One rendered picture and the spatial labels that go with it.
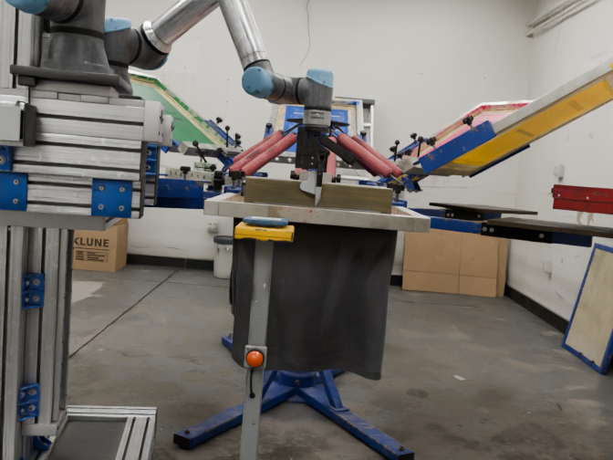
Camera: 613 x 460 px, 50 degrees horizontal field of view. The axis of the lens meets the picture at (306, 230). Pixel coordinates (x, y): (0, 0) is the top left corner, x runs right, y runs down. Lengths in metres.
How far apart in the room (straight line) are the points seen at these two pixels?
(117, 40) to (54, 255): 0.66
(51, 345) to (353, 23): 5.18
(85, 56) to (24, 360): 0.82
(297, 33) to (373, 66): 0.78
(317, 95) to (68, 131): 0.65
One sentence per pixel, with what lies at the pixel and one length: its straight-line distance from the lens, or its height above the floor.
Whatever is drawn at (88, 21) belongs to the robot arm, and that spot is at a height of 1.37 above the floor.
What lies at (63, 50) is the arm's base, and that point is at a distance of 1.58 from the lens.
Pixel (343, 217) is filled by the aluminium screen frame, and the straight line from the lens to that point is 1.71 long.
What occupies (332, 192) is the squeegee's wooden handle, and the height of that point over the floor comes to 1.03.
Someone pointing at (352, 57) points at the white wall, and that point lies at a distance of 6.52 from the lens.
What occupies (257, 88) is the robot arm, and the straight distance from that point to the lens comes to 1.73.
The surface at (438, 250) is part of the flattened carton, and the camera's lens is 6.50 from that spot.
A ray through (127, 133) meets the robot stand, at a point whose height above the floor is 1.14.
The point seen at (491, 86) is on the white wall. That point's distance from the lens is 6.70.
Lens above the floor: 1.10
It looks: 6 degrees down
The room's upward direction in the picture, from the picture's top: 5 degrees clockwise
